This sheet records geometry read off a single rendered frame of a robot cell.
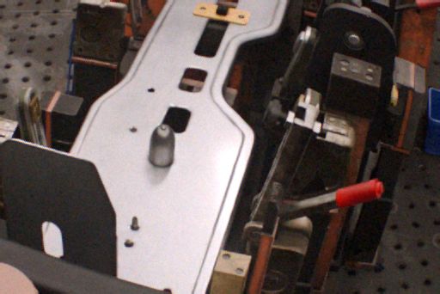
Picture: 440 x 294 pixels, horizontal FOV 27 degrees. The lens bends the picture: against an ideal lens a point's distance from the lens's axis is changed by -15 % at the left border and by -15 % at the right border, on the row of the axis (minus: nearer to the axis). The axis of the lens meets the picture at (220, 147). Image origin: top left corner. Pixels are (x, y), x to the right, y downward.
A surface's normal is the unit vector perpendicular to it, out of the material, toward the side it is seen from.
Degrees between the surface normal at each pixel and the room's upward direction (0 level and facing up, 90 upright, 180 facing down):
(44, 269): 0
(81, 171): 90
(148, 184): 0
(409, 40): 90
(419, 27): 90
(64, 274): 0
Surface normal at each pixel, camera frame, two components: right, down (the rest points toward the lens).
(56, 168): -0.22, 0.62
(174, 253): 0.11, -0.75
